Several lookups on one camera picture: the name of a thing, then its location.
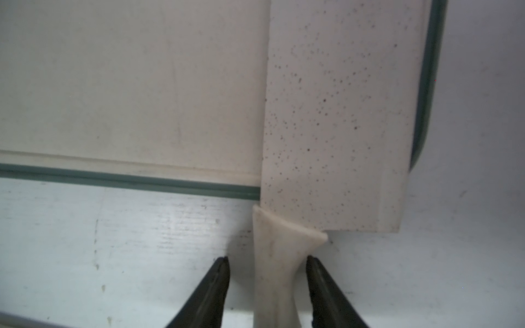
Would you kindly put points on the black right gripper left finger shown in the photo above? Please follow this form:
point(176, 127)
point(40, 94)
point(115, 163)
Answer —
point(205, 306)

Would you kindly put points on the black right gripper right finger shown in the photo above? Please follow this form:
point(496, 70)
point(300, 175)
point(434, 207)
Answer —
point(331, 308)

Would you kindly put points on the beige green-rimmed cutting board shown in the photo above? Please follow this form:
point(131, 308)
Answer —
point(148, 90)

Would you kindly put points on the white ceramic knife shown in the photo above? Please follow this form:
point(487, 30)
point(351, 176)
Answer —
point(341, 98)

